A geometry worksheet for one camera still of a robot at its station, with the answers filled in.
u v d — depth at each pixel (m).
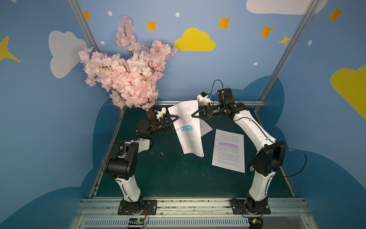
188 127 0.73
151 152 0.96
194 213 0.73
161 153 0.96
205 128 1.10
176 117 0.76
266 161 0.50
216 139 1.04
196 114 0.72
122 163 0.49
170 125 0.74
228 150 0.98
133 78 0.63
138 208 0.67
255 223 0.73
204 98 0.72
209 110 0.66
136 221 0.73
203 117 0.69
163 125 0.73
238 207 0.75
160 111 0.80
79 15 0.72
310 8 0.70
